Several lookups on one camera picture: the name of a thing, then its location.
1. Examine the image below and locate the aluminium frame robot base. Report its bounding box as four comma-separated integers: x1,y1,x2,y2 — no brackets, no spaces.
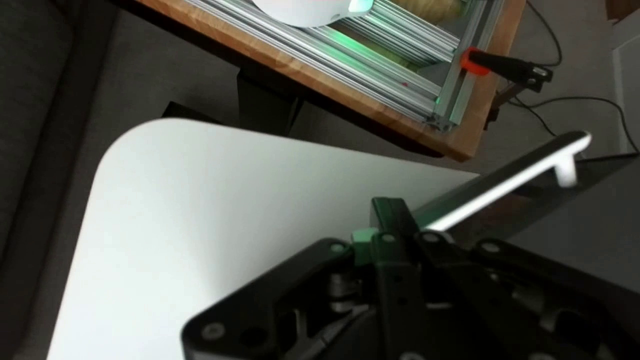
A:
123,0,525,163

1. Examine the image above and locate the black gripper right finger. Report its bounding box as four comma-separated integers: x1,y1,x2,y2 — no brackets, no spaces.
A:
416,232,640,360

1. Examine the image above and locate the white table with black leg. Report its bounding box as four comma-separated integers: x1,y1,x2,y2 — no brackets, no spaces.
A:
47,118,472,360

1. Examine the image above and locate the orange black clamp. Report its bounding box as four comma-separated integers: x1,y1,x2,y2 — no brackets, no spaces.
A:
461,49,555,92

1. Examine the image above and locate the black toaster oven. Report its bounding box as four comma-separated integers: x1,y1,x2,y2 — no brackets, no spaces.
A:
371,130,640,296

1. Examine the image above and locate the grey sofa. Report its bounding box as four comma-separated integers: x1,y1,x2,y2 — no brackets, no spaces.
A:
0,0,116,358

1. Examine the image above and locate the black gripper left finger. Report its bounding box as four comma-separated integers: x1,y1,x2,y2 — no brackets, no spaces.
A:
180,239,355,360

